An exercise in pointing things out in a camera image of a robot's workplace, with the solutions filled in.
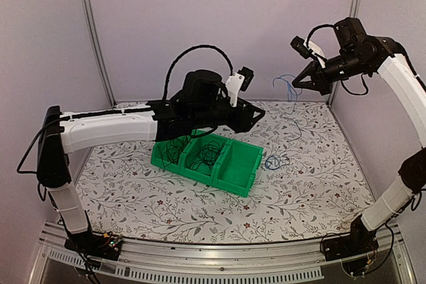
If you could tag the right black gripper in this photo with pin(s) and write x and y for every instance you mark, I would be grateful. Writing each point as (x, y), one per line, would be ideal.
(320, 82)

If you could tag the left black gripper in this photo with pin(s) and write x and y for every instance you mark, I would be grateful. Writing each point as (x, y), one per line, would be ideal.
(243, 122)

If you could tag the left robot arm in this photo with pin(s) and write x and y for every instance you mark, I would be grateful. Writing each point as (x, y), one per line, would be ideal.
(204, 101)

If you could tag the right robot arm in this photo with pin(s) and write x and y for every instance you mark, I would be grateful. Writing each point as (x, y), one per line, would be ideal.
(363, 54)

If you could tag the green three-compartment bin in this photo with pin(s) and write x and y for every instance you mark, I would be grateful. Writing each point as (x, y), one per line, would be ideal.
(213, 160)

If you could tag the floral table mat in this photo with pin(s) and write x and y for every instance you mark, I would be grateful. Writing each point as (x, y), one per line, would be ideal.
(308, 185)

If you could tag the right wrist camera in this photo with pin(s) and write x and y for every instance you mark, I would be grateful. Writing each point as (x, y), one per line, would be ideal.
(308, 49)

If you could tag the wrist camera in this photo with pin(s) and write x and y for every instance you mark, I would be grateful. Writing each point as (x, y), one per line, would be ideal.
(308, 49)
(237, 82)

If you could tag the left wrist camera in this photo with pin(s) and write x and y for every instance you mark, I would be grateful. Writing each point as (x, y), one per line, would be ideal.
(237, 82)

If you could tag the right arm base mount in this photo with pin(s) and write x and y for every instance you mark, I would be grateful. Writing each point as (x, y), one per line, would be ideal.
(359, 246)

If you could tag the front aluminium rail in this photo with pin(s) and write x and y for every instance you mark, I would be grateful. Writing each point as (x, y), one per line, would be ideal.
(144, 261)

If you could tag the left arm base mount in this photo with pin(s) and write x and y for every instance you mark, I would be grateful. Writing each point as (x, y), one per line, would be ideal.
(105, 246)

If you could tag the left aluminium frame post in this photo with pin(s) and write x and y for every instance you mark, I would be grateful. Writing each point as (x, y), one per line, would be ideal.
(97, 50)

